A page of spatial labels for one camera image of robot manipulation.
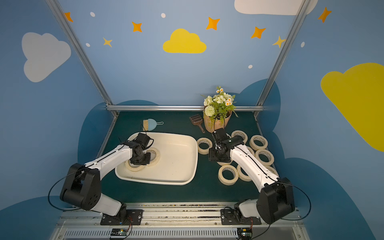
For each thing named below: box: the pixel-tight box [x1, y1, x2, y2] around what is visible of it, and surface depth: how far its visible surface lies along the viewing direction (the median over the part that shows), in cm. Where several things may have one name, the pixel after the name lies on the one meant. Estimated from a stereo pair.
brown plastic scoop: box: [189, 114, 206, 134], surface depth 117 cm
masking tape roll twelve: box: [218, 164, 239, 186], surface depth 88 cm
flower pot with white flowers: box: [200, 86, 240, 134], surface depth 90 cm
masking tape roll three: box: [197, 137, 213, 155], surface depth 103 cm
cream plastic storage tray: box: [115, 132, 199, 186], surface depth 93 cm
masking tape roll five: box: [237, 164, 252, 182], surface depth 88 cm
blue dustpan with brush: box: [143, 118, 164, 132], surface depth 117 cm
